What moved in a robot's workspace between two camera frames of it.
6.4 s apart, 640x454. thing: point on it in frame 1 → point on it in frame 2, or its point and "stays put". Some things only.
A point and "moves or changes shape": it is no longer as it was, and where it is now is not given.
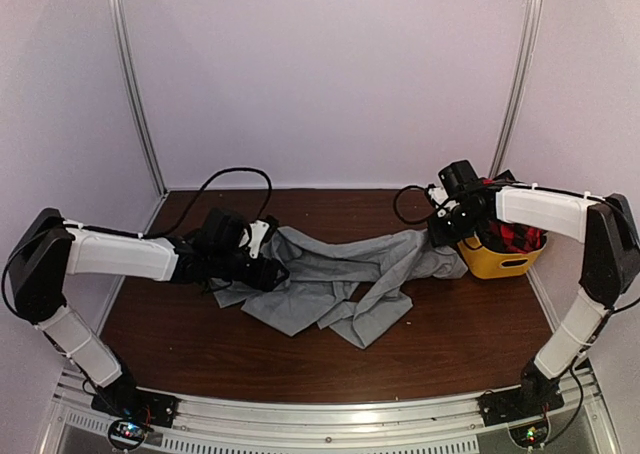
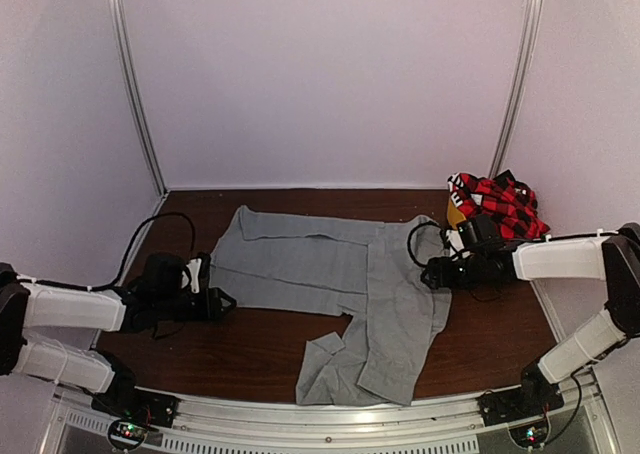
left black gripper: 263,277 → 209,309
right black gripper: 440,238 → 439,275
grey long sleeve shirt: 376,269 moves or changes shape
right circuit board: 529,436 stays put
